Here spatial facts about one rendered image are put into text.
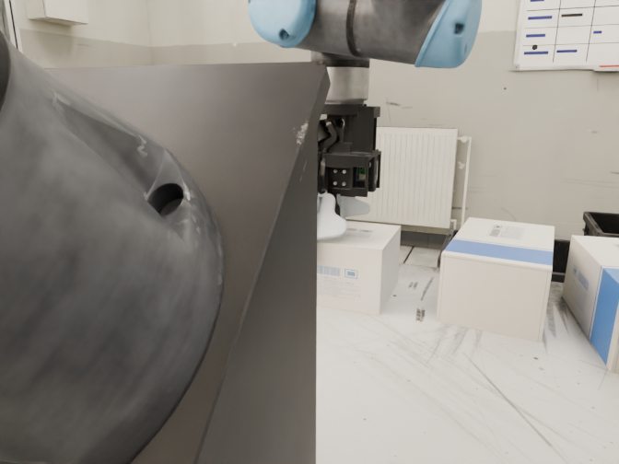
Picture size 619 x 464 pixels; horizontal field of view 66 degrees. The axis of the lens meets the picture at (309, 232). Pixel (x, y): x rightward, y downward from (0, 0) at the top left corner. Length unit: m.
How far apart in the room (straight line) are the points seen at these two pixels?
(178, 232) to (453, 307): 0.49
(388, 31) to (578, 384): 0.39
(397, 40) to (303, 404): 0.34
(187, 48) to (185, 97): 3.57
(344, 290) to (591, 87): 2.65
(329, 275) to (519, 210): 2.63
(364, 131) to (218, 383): 0.49
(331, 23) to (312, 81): 0.28
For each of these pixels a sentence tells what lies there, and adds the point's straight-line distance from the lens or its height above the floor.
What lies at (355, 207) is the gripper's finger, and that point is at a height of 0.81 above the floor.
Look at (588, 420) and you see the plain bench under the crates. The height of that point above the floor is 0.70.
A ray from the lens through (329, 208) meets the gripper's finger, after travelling 0.61.
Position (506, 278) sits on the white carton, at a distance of 0.59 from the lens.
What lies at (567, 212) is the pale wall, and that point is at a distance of 3.22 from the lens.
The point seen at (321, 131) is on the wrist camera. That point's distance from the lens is 0.63.
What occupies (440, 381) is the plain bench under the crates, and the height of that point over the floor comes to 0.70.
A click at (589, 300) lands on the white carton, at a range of 0.66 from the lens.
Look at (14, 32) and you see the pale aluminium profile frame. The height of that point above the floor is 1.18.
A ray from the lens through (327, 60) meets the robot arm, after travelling 0.61.
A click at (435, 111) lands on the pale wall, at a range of 3.14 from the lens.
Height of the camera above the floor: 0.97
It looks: 16 degrees down
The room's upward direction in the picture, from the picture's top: straight up
